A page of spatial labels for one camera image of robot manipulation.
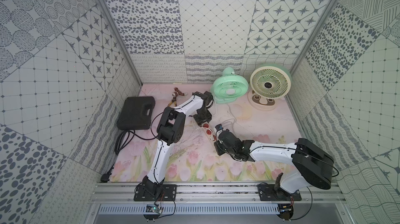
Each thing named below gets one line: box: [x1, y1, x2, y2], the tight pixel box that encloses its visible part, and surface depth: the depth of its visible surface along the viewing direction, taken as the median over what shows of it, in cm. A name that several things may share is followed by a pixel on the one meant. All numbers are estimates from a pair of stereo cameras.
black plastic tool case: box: [116, 96, 156, 131], surface depth 100 cm
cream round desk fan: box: [247, 63, 293, 111], surface depth 93 cm
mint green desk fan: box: [210, 67, 249, 105], surface depth 94 cm
